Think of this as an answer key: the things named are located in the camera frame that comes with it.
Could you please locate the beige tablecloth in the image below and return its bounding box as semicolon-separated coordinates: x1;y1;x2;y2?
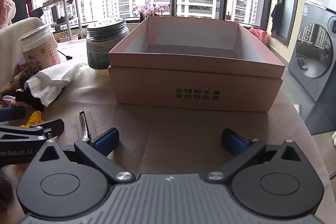
0;22;334;224

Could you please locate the dark hanging cloth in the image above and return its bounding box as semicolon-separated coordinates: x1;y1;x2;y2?
270;2;283;35

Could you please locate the white jar with green lid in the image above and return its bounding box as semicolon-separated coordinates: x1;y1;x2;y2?
86;18;130;77

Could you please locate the small pink white cloth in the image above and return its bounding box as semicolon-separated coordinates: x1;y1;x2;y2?
2;95;17;108

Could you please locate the white paper towel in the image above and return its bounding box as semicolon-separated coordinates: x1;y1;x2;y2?
24;59;84;107

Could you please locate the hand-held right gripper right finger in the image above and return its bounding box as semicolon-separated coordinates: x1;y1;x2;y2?
205;129;302;183

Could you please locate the pink flowering plant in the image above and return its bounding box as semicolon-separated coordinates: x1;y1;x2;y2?
132;3;170;21

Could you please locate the dark cloth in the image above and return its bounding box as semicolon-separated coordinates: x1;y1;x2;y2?
270;2;283;35
15;90;46;111

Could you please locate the small potted plant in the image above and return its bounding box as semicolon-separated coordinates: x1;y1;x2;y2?
54;27;79;43

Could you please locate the brown furry tail toy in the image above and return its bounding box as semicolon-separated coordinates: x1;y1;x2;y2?
0;66;40;102

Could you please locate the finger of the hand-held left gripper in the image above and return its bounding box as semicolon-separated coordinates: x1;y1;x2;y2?
0;119;65;141
0;107;27;123

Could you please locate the dark framed door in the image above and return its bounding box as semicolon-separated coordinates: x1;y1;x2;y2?
272;0;301;48

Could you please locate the yellow crumpled item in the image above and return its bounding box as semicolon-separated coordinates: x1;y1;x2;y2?
20;110;44;127

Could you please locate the metal balcony rack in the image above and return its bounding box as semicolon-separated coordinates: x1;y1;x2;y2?
42;0;81;28

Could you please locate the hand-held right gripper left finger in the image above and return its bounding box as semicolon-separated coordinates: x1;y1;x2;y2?
39;128;135;184

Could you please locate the white canister with beige label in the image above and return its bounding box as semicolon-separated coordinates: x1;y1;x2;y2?
19;25;62;73

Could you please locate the black cord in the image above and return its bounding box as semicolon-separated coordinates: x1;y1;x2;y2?
57;48;73;60

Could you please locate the grey washing machine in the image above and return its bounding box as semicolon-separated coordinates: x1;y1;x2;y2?
287;0;336;104

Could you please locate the pink crumpled cloth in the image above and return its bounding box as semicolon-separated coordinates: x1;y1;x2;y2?
248;27;269;45

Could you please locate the pink cardboard box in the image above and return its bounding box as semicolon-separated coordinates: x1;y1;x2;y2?
108;16;286;112

